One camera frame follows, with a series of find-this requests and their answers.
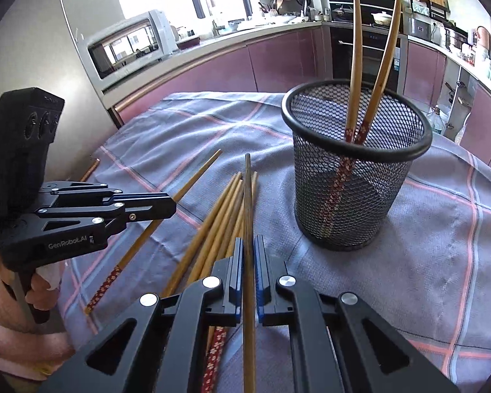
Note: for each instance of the black wok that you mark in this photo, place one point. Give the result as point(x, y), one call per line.
point(343, 10)

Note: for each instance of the silver refrigerator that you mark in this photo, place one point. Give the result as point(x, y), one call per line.
point(32, 49)

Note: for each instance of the red-patterned wooden chopstick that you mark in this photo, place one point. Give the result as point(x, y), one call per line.
point(147, 234)
point(386, 61)
point(354, 69)
point(249, 213)

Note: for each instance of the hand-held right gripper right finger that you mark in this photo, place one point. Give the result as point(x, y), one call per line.
point(261, 278)

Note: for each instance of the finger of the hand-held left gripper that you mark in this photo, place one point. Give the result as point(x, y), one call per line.
point(151, 214)
point(147, 199)

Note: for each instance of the bunch of wooden chopsticks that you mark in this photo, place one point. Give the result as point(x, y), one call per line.
point(212, 229)

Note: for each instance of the person's left hand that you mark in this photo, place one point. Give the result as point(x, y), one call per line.
point(41, 284)

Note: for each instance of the purple kitchen cabinet run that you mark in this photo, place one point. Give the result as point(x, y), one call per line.
point(229, 73)

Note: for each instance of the grey checked tablecloth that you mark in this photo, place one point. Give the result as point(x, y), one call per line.
point(392, 294)

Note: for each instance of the clear plastic bottle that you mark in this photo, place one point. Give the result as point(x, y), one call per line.
point(436, 120)

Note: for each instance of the white ceramic pot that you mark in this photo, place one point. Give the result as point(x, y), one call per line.
point(382, 19)

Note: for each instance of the silver countertop appliance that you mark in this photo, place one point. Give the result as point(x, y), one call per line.
point(419, 25)

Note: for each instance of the black mesh utensil basket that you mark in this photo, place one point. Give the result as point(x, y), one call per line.
point(352, 200)

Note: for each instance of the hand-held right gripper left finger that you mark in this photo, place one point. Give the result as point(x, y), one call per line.
point(238, 272)

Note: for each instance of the copper-coloured thermos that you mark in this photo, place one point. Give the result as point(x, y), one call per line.
point(483, 39)

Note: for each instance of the white toaster oven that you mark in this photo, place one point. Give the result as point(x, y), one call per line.
point(127, 45)

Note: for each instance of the black built-in oven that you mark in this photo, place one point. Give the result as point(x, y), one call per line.
point(339, 57)

